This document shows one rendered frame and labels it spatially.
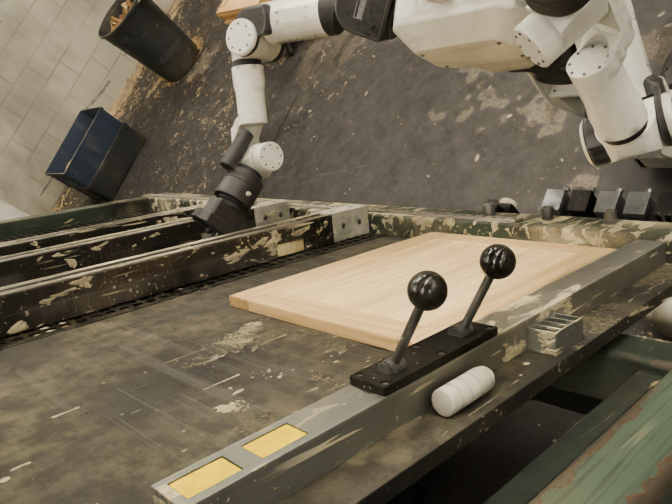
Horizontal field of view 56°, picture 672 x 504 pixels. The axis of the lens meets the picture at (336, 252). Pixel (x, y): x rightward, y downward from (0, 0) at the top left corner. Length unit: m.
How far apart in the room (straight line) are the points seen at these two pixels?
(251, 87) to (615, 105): 0.80
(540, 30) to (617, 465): 0.53
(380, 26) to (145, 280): 0.66
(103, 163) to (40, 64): 1.32
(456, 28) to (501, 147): 1.64
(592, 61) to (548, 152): 1.72
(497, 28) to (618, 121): 0.28
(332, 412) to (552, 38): 0.52
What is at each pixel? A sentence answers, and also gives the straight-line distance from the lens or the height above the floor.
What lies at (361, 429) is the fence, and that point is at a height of 1.49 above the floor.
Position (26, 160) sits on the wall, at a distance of 6.10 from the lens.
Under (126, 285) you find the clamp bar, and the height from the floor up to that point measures 1.41.
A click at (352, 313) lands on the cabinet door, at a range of 0.93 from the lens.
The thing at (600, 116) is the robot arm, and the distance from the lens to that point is 0.96.
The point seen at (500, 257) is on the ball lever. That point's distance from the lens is 0.67.
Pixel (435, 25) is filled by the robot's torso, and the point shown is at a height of 1.31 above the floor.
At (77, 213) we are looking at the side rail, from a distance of 2.42.
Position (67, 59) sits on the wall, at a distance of 6.24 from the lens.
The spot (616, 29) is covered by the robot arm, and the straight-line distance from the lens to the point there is 0.92.
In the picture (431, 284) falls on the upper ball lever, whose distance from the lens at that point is 0.57.
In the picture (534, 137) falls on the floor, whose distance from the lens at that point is 2.71.
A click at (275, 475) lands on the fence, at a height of 1.57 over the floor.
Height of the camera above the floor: 1.96
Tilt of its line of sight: 41 degrees down
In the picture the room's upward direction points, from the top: 54 degrees counter-clockwise
